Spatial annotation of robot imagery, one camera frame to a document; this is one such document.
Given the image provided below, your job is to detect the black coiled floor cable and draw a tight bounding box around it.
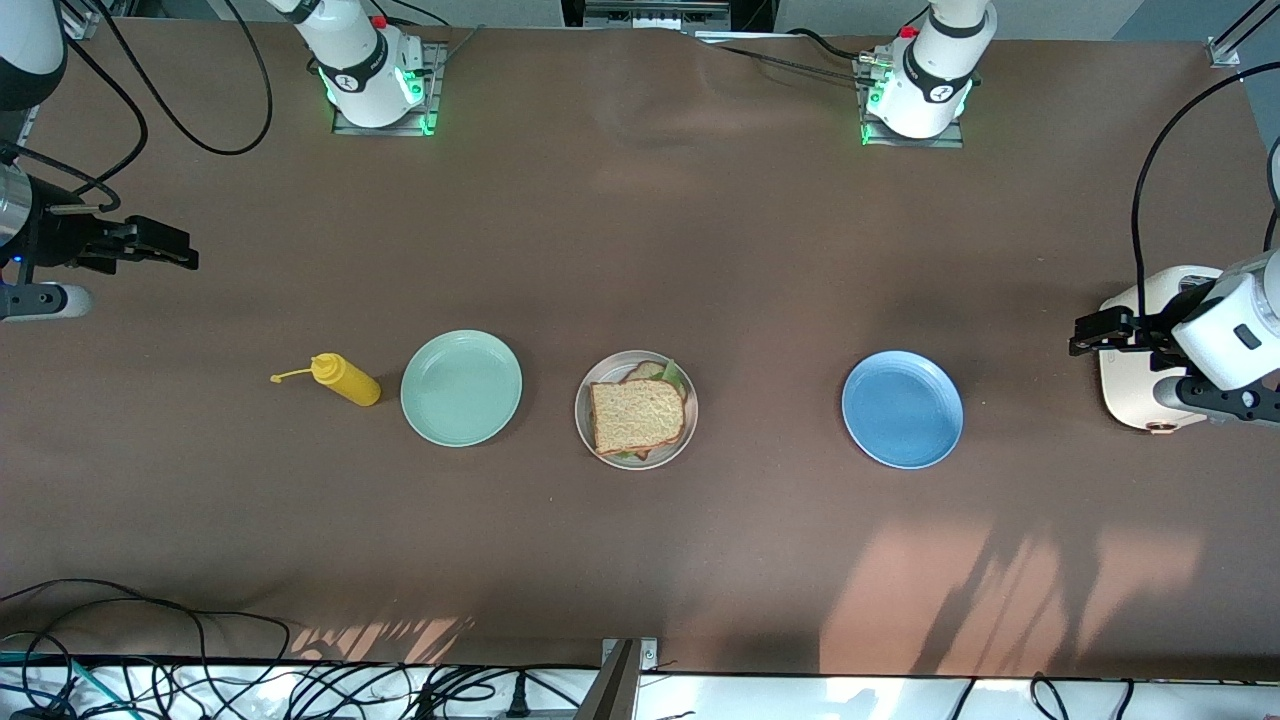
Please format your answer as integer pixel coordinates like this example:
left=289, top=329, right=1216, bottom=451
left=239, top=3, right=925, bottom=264
left=1030, top=677, right=1077, bottom=720

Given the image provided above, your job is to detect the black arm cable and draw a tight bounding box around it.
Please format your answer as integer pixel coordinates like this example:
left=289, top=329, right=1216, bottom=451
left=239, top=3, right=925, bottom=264
left=1131, top=62, right=1280, bottom=321
left=0, top=0, right=275, bottom=213

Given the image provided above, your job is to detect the grey metal table bracket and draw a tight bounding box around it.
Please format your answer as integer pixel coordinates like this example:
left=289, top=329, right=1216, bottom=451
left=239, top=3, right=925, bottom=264
left=598, top=637, right=658, bottom=720

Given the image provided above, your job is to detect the mint green plate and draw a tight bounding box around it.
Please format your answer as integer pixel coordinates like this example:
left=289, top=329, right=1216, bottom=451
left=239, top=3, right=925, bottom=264
left=400, top=330, right=523, bottom=448

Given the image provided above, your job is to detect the black looped floor cable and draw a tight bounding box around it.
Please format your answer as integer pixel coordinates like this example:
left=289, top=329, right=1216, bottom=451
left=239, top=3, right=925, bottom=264
left=0, top=577, right=293, bottom=667

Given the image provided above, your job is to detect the teal cable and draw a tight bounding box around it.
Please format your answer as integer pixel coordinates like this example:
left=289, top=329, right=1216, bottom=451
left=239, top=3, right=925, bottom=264
left=0, top=650, right=101, bottom=717

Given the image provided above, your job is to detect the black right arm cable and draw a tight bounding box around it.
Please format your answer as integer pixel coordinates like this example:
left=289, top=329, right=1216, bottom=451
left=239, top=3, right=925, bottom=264
left=0, top=0, right=275, bottom=213

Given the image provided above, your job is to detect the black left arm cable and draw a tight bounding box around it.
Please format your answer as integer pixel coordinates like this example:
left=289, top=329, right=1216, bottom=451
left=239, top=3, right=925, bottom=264
left=1131, top=62, right=1280, bottom=321

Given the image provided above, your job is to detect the black equipment box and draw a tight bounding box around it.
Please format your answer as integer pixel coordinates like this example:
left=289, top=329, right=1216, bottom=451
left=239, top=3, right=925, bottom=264
left=560, top=0, right=781, bottom=33

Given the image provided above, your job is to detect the brown bread slice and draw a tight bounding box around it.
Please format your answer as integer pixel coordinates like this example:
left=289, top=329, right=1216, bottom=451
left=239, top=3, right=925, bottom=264
left=588, top=378, right=688, bottom=454
left=618, top=360, right=691, bottom=461

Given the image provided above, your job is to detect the cream white toaster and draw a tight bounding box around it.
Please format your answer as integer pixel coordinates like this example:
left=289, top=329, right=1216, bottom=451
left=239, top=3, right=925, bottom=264
left=1097, top=265, right=1229, bottom=434

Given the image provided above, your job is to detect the green lettuce leaf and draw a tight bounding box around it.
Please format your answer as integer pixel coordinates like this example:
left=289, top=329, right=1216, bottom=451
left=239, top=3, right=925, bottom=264
left=608, top=359, right=691, bottom=462

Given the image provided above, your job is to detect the blue plate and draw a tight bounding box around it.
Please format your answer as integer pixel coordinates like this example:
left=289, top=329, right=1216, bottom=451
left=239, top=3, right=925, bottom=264
left=841, top=350, right=965, bottom=470

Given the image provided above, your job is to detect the thin black power cable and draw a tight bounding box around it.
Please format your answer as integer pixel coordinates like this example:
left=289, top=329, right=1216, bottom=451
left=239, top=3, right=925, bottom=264
left=700, top=28, right=881, bottom=86

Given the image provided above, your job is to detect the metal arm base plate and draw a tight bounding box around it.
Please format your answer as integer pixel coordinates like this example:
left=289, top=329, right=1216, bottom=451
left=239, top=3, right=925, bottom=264
left=858, top=55, right=966, bottom=149
left=332, top=42, right=443, bottom=137

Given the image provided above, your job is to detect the yellow mustard squeeze bottle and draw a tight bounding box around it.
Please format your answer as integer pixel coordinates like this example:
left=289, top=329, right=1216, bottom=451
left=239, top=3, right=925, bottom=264
left=270, top=354, right=382, bottom=408

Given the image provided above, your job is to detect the beige plate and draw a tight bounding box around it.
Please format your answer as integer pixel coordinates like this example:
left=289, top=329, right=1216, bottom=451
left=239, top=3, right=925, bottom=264
left=575, top=350, right=699, bottom=471

